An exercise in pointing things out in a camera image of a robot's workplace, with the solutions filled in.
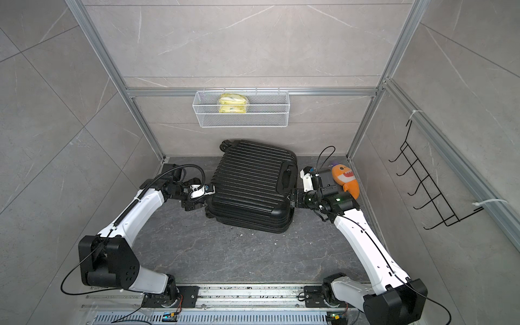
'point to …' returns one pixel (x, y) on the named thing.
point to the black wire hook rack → (435, 206)
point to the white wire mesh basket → (265, 109)
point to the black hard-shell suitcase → (254, 186)
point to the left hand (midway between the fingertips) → (201, 189)
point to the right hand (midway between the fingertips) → (296, 196)
